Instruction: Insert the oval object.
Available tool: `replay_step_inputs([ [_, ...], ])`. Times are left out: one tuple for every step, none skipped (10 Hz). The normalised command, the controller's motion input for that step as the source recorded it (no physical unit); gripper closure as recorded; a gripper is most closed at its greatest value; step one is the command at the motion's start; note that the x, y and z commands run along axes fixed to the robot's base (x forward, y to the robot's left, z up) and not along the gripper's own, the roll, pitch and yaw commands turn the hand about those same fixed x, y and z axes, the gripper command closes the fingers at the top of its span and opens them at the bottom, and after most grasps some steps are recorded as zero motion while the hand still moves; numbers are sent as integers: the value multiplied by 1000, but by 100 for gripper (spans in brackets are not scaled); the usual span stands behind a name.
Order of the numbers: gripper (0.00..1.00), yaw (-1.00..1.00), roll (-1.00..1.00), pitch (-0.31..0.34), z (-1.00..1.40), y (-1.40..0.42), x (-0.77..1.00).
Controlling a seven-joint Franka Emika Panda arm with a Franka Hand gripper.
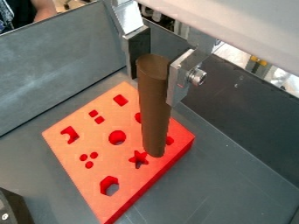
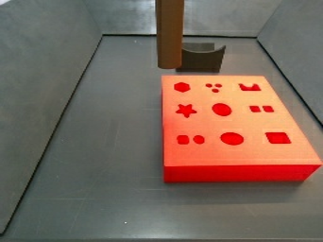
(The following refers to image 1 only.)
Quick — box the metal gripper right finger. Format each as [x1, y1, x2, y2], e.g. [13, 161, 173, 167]
[165, 28, 224, 107]

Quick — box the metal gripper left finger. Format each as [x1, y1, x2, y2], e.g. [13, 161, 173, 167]
[103, 0, 151, 79]

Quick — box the brown oval peg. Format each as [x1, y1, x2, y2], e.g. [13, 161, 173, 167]
[136, 54, 171, 158]

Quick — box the person in background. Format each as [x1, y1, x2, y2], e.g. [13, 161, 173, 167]
[0, 0, 57, 34]

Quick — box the red shape-sorting block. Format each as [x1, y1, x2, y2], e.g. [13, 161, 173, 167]
[41, 82, 193, 224]

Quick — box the black curved holder block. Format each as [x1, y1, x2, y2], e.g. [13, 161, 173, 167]
[0, 187, 35, 224]

